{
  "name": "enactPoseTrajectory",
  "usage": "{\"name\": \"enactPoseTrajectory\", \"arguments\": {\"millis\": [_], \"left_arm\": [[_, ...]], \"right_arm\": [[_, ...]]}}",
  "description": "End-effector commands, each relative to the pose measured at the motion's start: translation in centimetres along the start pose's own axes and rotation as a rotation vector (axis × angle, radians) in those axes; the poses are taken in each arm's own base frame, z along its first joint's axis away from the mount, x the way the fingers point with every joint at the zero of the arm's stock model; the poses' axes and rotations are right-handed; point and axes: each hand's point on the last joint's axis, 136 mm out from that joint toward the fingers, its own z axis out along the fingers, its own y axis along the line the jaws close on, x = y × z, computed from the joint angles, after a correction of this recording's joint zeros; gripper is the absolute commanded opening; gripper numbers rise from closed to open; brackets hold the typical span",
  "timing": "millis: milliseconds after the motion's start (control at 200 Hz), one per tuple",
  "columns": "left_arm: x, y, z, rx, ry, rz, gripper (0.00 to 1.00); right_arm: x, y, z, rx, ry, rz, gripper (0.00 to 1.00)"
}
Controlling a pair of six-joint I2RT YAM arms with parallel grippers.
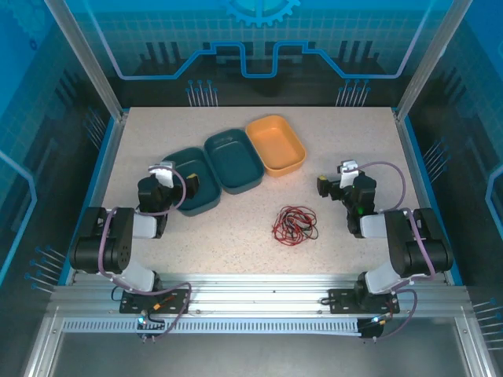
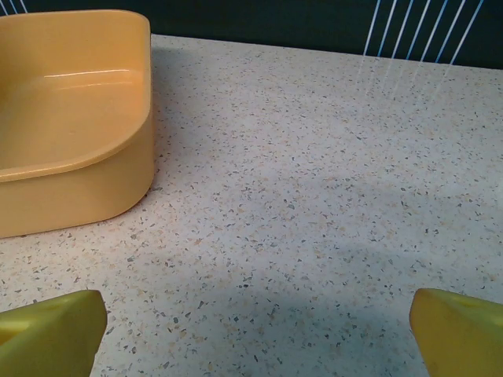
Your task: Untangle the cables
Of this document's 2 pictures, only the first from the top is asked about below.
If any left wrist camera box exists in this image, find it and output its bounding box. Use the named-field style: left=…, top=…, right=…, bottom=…
left=148, top=163, right=174, bottom=189

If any aluminium table side rail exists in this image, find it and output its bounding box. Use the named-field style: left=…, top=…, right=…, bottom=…
left=394, top=112, right=453, bottom=284
left=58, top=112, right=129, bottom=286

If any slotted cable duct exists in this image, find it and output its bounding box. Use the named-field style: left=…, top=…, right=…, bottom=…
left=61, top=318, right=365, bottom=335

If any orange plastic tray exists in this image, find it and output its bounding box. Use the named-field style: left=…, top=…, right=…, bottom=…
left=245, top=114, right=307, bottom=179

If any aluminium frame post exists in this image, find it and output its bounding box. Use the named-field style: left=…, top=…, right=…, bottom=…
left=42, top=0, right=130, bottom=121
left=394, top=0, right=471, bottom=121

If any teal plastic tray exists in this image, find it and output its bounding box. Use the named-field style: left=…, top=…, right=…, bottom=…
left=203, top=128, right=265, bottom=196
left=160, top=146, right=222, bottom=218

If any aluminium mounting rail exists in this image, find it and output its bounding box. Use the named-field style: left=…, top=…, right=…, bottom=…
left=50, top=273, right=471, bottom=320

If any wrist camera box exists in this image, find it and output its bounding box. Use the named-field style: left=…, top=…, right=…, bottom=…
left=338, top=159, right=361, bottom=189
left=148, top=163, right=174, bottom=189

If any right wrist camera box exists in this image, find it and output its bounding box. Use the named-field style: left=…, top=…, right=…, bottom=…
left=338, top=159, right=361, bottom=189

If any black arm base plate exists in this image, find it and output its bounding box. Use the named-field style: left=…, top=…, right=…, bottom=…
left=328, top=288, right=401, bottom=315
left=119, top=288, right=190, bottom=315

